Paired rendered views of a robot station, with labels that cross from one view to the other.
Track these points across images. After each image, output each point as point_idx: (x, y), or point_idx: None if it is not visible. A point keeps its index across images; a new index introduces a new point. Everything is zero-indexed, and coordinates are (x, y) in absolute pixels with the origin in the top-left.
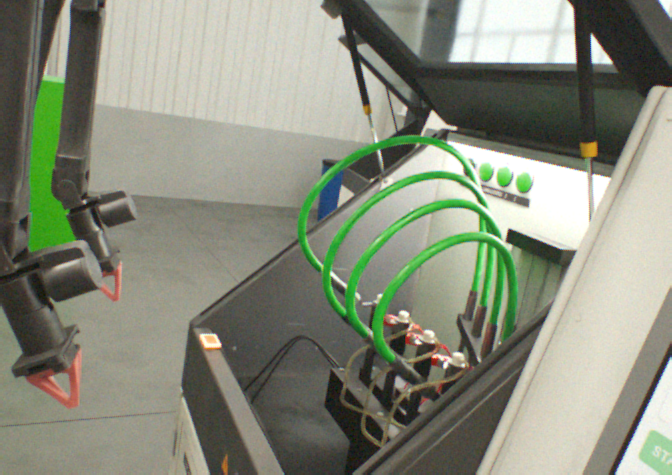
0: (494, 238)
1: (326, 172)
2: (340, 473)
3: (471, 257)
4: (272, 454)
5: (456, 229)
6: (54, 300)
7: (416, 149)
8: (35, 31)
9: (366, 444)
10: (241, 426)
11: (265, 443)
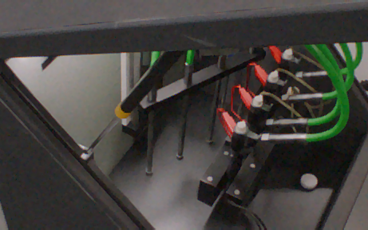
0: None
1: (340, 81)
2: (252, 200)
3: (81, 93)
4: (350, 174)
5: (56, 102)
6: None
7: (32, 104)
8: None
9: (271, 156)
10: (350, 205)
11: (346, 184)
